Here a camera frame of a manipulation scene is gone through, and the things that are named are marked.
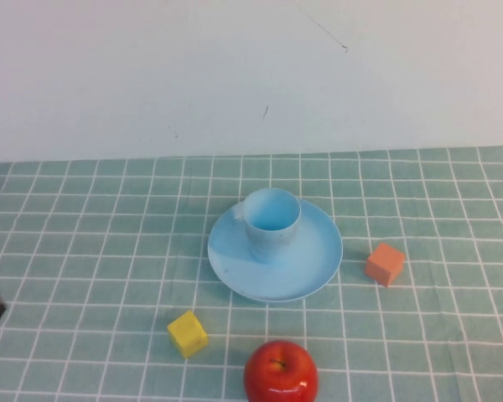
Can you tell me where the red apple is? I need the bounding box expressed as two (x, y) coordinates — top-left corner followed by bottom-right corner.
(242, 340), (319, 402)

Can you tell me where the yellow cube block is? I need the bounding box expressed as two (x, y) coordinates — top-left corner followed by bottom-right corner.
(166, 310), (210, 359)

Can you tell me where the orange cube block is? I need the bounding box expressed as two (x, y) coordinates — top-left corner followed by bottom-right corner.
(364, 242), (406, 288)

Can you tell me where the green checked tablecloth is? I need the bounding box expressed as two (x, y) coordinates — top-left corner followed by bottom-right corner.
(0, 145), (503, 402)

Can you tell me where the light blue plastic cup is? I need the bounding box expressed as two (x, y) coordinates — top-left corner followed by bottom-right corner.
(234, 188), (302, 265)

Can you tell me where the light blue plastic plate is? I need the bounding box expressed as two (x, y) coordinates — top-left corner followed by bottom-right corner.
(206, 197), (344, 304)

